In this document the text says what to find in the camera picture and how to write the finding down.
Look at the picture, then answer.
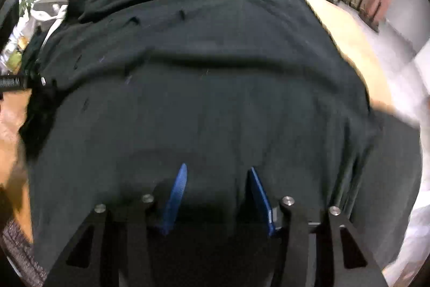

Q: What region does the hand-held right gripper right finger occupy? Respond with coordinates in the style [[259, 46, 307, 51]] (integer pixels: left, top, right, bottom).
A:
[[247, 167, 384, 287]]

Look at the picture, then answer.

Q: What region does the grey hoodie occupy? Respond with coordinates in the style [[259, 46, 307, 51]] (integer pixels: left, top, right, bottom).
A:
[[31, 0, 172, 49]]

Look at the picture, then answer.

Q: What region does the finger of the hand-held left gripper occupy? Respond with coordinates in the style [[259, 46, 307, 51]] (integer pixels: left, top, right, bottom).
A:
[[21, 73, 48, 91]]

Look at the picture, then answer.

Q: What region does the pink suitcase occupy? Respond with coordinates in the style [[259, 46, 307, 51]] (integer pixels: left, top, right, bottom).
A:
[[361, 0, 393, 30]]

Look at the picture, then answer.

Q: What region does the plain black shirt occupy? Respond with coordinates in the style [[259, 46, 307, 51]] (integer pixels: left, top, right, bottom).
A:
[[18, 0, 384, 287]]

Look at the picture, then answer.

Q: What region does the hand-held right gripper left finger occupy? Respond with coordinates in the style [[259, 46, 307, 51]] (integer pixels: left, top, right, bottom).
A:
[[44, 162, 188, 287]]

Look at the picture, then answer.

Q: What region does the person's grey knitted sweater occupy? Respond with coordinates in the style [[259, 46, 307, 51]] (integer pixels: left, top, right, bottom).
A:
[[0, 216, 48, 287]]

